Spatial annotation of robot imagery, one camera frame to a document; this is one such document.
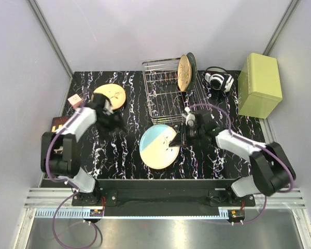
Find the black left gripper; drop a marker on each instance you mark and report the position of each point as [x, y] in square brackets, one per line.
[113, 120]

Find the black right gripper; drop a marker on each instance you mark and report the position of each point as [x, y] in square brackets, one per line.
[177, 141]

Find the cream plate with sprig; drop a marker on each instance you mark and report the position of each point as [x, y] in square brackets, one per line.
[154, 148]

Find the yellow floral plate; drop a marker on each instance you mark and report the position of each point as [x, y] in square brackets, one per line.
[114, 92]

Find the beige leaf pattern plate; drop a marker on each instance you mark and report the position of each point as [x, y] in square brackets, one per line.
[184, 73]

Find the blue glazed plate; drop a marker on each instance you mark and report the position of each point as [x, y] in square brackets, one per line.
[192, 61]

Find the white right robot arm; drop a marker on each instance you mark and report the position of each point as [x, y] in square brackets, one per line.
[271, 170]

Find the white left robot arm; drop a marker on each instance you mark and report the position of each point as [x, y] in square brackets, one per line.
[60, 156]

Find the pink cube power adapter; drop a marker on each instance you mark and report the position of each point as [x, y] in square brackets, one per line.
[75, 101]

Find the dark cover paperback book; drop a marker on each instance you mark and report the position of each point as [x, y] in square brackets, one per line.
[57, 122]

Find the white black headphones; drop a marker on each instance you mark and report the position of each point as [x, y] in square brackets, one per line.
[219, 79]

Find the green rectangular box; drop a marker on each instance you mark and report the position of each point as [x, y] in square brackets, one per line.
[259, 88]

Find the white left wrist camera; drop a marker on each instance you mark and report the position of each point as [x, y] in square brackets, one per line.
[108, 107]

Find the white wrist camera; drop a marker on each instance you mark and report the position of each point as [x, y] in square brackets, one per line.
[108, 107]
[189, 117]

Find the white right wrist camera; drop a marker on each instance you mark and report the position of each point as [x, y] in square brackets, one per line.
[189, 117]

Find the metal wire dish rack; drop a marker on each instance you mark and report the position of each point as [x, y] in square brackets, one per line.
[165, 101]

